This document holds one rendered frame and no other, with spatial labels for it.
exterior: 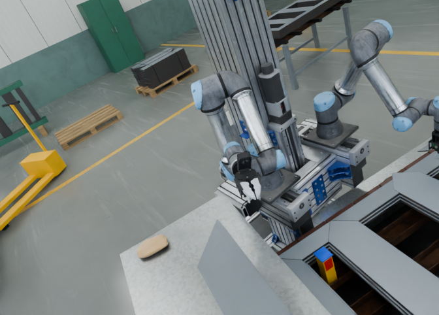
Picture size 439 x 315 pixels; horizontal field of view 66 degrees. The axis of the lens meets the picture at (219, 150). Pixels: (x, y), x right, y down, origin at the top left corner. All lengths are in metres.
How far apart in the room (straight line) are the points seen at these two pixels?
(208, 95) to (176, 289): 0.81
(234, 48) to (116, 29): 8.76
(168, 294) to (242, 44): 1.16
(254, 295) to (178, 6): 11.03
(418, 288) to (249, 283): 0.63
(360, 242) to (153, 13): 10.45
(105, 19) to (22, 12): 2.00
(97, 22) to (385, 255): 9.41
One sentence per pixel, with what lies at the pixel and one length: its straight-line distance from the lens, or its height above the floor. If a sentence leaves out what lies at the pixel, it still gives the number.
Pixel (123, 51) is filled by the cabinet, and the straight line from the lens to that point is 10.39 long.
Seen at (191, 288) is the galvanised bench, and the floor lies 1.05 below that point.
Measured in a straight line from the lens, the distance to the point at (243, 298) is 1.33.
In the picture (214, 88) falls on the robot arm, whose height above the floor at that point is 1.65.
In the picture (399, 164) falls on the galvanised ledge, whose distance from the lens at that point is 2.33.
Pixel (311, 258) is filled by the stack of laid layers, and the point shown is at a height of 0.83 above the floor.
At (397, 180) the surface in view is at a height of 0.85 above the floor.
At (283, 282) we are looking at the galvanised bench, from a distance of 1.36.
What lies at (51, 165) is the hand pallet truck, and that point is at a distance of 5.70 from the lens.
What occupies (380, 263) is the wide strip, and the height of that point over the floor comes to 0.85.
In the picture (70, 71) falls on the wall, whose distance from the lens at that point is 10.67.
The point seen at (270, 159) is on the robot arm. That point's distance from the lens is 1.37.
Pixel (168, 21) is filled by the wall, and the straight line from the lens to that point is 11.68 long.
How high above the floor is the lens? 2.15
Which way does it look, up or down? 30 degrees down
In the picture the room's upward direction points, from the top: 22 degrees counter-clockwise
